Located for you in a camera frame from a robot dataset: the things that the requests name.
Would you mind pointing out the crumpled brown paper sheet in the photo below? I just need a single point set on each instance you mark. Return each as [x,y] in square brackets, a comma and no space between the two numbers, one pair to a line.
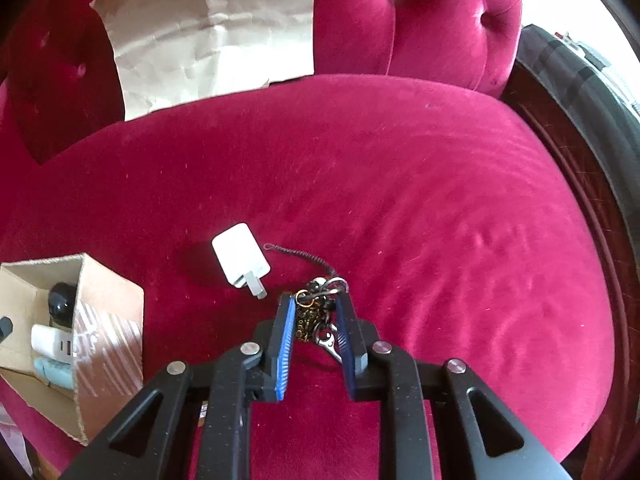
[200,35]

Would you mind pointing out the cardboard box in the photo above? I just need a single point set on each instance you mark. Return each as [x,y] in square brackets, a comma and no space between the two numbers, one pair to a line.
[110,340]

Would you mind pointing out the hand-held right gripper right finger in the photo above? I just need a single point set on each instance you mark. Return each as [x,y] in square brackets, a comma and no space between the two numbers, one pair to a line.
[347,350]

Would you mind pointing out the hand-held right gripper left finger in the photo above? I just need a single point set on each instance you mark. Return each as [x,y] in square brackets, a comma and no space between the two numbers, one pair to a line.
[284,350]

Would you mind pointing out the black round-topped object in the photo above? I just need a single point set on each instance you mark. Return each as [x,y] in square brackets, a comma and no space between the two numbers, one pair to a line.
[62,302]

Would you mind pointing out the white patterned cloth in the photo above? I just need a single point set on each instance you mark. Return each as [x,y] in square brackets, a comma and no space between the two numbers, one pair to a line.
[12,440]

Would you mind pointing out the white power adapter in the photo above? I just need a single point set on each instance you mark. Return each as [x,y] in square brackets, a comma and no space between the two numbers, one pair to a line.
[50,342]

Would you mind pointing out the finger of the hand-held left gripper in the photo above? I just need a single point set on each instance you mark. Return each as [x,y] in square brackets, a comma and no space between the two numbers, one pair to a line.
[5,330]

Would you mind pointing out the white charger plug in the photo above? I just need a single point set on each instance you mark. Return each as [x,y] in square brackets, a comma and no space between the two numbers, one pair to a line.
[237,255]

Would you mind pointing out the red velvet tufted sofa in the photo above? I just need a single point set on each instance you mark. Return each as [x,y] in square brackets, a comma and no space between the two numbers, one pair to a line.
[400,210]

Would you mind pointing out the light blue tube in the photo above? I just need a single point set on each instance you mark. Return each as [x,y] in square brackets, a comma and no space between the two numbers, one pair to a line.
[55,372]

